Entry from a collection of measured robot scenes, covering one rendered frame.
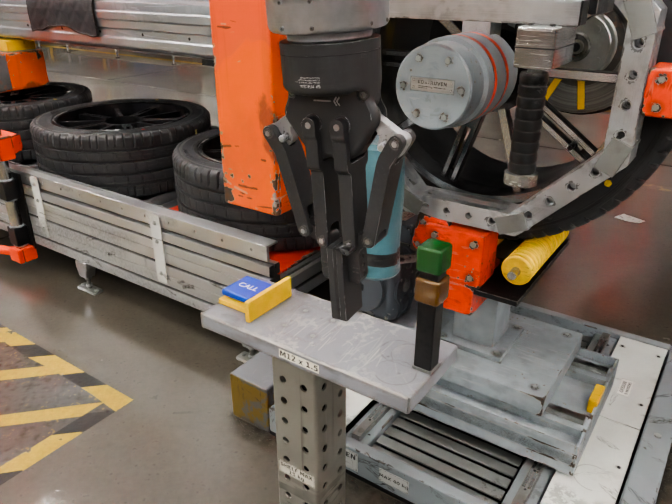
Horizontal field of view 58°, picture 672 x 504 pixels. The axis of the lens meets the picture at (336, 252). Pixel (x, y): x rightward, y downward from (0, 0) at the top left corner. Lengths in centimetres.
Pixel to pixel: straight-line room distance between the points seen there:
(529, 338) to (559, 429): 24
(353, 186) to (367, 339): 58
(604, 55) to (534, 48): 76
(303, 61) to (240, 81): 87
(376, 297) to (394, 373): 52
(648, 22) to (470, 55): 25
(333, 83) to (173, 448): 120
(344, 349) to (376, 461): 41
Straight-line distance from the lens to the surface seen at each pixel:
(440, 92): 96
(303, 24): 44
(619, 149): 104
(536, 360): 144
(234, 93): 133
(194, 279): 176
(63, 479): 154
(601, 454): 147
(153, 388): 173
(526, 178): 85
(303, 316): 109
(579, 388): 152
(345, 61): 44
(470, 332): 144
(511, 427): 136
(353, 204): 49
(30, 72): 317
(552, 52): 81
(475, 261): 116
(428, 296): 88
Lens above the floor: 101
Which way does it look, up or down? 25 degrees down
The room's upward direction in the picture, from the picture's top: straight up
